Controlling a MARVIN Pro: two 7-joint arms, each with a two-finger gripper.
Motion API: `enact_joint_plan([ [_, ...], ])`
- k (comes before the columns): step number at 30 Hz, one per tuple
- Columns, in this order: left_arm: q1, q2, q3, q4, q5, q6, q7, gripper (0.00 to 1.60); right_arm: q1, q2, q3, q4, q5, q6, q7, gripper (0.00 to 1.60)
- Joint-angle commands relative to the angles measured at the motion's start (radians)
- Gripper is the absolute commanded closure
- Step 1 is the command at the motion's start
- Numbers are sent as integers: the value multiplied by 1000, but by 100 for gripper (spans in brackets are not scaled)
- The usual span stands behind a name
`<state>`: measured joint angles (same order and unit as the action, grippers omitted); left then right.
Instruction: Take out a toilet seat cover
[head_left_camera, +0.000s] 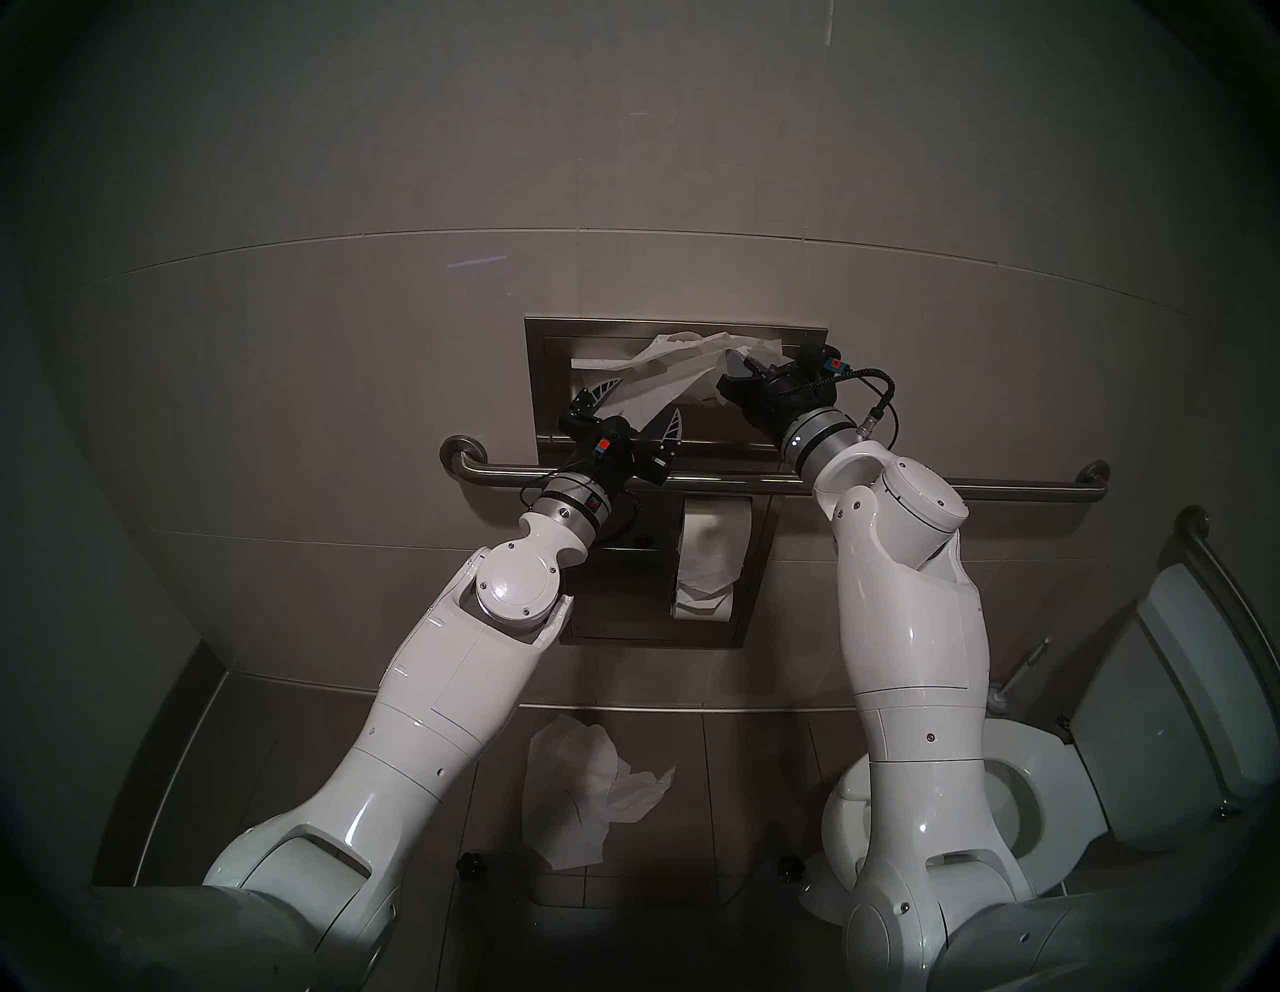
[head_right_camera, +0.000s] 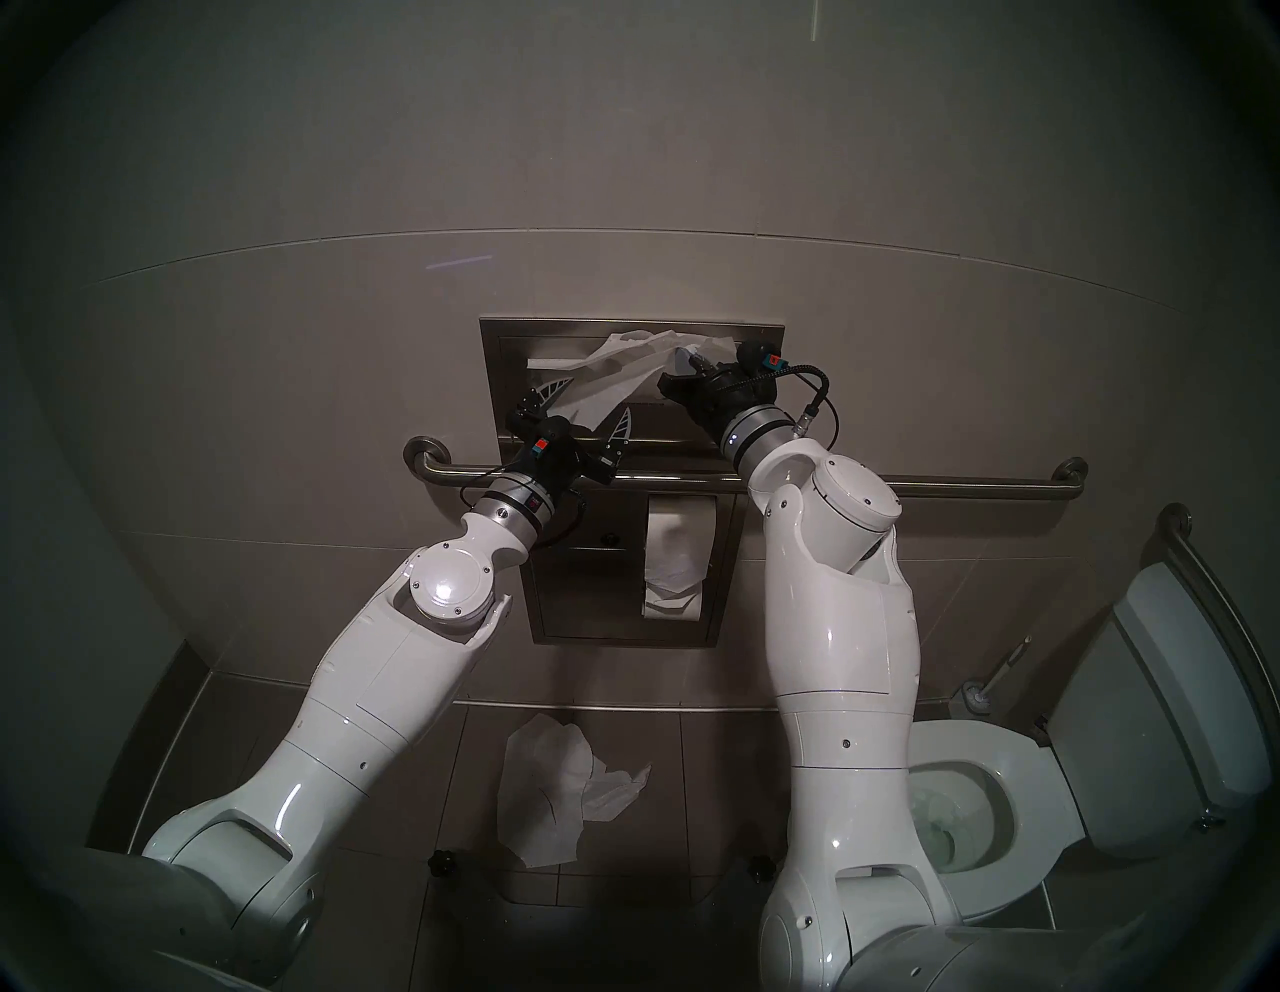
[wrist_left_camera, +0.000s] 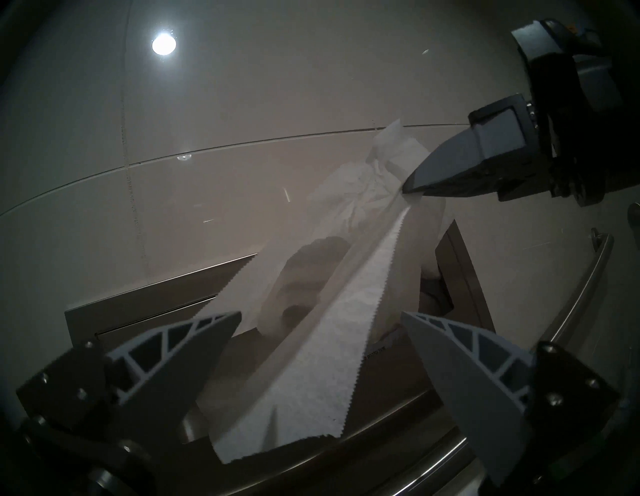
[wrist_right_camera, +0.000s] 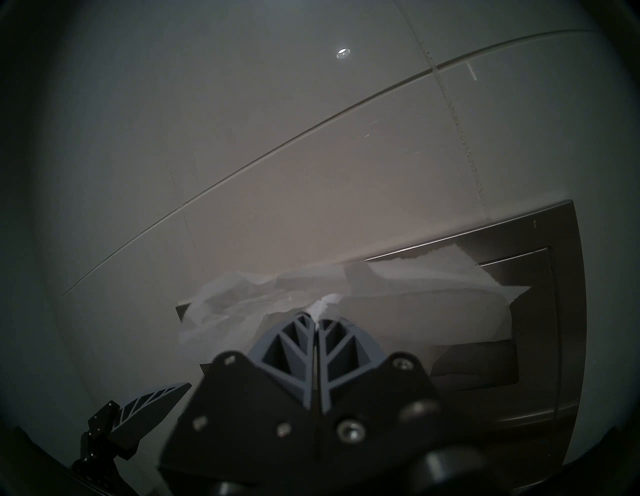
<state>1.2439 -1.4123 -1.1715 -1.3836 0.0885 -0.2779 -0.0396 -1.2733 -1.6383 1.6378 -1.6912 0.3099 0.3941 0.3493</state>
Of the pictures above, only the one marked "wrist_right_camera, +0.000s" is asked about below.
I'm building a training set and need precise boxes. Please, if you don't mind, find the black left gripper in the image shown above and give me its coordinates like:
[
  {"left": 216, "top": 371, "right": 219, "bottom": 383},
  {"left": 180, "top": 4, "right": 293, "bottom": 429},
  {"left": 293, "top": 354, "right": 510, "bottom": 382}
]
[{"left": 70, "top": 382, "right": 193, "bottom": 495}]

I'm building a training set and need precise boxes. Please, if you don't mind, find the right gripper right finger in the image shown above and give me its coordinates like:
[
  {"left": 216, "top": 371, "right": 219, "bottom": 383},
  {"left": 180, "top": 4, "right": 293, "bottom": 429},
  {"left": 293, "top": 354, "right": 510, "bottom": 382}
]
[{"left": 319, "top": 316, "right": 452, "bottom": 472}]

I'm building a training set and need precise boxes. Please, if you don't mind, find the white paper toilet seat cover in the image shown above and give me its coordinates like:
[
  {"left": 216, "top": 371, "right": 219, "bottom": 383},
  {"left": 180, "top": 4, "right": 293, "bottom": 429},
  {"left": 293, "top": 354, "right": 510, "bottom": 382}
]
[{"left": 177, "top": 247, "right": 532, "bottom": 352}]

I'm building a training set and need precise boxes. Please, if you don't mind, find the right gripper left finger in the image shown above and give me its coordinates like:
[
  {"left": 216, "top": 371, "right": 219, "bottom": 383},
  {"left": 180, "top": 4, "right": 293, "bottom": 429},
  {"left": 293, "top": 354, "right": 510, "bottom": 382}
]
[{"left": 160, "top": 312, "right": 319, "bottom": 471}]

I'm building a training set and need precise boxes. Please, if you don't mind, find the stainless steel recessed dispenser unit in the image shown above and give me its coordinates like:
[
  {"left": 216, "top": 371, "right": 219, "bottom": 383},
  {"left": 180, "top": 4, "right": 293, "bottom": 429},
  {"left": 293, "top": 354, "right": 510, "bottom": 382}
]
[{"left": 175, "top": 200, "right": 587, "bottom": 466}]

